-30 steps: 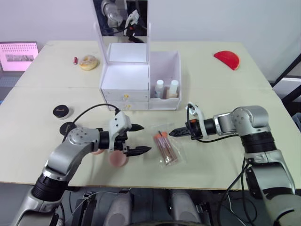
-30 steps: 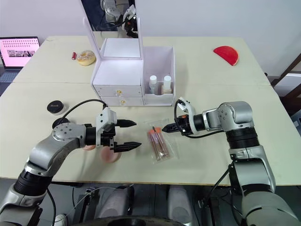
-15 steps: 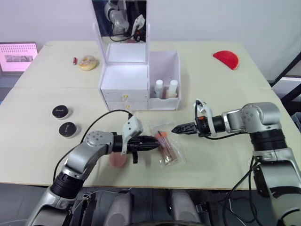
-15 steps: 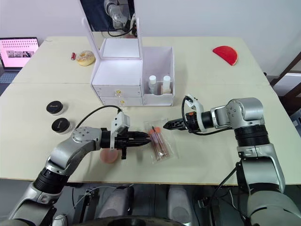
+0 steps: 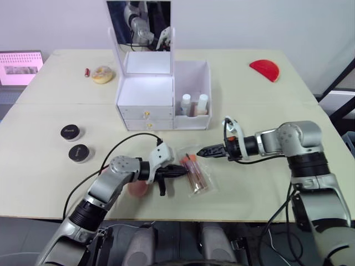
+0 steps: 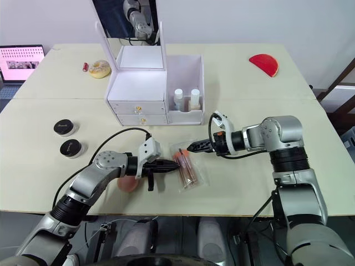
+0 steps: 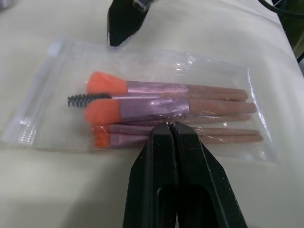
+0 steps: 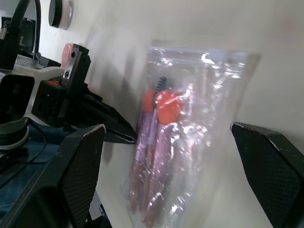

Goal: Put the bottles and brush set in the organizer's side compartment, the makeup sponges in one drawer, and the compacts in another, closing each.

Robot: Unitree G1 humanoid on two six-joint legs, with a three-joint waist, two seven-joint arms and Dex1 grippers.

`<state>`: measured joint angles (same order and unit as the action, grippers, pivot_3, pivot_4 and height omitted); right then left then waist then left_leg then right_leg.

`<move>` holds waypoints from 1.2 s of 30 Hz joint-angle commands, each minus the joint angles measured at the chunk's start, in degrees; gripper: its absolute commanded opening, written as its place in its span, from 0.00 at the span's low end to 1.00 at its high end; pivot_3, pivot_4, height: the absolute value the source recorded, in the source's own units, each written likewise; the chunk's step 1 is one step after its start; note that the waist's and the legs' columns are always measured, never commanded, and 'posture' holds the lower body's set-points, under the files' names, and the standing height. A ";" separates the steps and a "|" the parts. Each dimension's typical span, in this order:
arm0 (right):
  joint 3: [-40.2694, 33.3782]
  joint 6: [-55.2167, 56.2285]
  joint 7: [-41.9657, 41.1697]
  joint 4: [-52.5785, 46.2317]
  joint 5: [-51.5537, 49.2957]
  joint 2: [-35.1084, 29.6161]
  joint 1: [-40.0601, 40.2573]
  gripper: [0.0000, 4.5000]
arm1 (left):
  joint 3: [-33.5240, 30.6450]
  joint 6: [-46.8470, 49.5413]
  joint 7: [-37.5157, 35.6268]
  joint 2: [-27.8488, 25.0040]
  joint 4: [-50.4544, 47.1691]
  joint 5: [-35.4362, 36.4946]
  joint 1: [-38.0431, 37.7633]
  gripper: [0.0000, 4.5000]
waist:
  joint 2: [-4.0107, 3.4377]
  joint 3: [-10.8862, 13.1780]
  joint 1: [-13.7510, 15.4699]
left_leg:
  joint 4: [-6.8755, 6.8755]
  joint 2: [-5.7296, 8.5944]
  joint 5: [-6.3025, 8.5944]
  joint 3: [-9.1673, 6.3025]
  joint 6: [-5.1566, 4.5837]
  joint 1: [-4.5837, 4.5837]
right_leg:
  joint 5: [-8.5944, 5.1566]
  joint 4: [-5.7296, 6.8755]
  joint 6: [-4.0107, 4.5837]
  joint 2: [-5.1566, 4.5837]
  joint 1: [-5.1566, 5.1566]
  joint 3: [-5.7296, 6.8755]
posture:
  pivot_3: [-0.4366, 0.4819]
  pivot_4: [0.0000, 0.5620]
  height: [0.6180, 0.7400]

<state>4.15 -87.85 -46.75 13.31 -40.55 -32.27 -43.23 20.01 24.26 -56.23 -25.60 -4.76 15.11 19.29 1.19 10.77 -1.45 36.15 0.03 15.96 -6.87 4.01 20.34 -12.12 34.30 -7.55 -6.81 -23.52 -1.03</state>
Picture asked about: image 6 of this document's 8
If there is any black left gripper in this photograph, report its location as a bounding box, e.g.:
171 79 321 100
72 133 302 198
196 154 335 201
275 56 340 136
135 160 181 192

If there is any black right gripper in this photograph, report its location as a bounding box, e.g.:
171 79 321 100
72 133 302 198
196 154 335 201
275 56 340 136
187 132 231 157

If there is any brush set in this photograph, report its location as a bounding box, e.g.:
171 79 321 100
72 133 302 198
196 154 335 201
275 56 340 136
168 141 209 194

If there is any white drawer with gold knob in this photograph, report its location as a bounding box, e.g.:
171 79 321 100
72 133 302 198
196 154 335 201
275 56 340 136
115 113 169 126
108 100 168 115

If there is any round black compact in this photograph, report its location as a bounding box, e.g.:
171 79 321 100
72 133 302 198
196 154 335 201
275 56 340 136
59 139 88 160
53 119 80 137

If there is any pink makeup sponge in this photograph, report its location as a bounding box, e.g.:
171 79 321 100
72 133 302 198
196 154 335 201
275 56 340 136
117 176 139 192

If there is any white makeup organizer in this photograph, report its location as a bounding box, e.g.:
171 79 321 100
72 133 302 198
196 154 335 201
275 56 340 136
92 0 205 126

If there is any organizer vanity mirror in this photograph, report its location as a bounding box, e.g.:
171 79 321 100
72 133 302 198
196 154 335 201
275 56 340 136
92 0 165 69

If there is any white-capped beige foundation bottle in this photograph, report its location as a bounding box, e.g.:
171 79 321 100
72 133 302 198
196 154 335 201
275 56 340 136
189 89 201 112

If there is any white-capped bottle with reddish liquid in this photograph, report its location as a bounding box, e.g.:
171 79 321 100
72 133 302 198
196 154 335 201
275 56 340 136
173 88 185 112

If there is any grey rounded shape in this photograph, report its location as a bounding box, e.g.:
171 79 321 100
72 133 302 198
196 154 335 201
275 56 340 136
197 218 227 260

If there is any red watermelon slice toy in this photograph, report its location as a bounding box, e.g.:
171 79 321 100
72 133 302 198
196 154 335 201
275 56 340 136
248 53 280 78

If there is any frosted toy donut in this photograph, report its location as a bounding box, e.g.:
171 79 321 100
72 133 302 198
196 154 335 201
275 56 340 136
88 59 113 80

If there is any blue plastic crate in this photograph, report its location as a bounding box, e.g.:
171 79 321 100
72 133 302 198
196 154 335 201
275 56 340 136
338 129 355 156

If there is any blue-grey patterned pad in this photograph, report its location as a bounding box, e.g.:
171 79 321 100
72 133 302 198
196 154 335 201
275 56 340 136
0 86 22 99

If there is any open laptop with pink screen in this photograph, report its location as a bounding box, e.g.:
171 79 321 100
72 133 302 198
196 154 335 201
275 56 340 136
0 44 45 85

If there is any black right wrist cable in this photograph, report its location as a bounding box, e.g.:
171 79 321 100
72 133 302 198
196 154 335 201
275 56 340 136
208 112 252 161

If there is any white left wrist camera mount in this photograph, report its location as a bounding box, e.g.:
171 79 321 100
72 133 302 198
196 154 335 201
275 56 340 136
137 137 162 165

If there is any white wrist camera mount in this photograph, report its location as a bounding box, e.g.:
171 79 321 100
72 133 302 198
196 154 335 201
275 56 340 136
137 137 162 165
212 110 237 155

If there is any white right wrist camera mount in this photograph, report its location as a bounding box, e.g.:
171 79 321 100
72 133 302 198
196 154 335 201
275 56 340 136
212 110 237 155

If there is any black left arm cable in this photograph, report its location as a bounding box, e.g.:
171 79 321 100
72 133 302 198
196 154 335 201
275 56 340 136
52 127 152 211

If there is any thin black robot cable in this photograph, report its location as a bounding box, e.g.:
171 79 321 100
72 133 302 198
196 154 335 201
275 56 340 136
249 190 280 266

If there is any brown wooden frame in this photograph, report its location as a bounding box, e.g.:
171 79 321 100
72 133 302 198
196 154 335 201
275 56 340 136
316 57 355 113

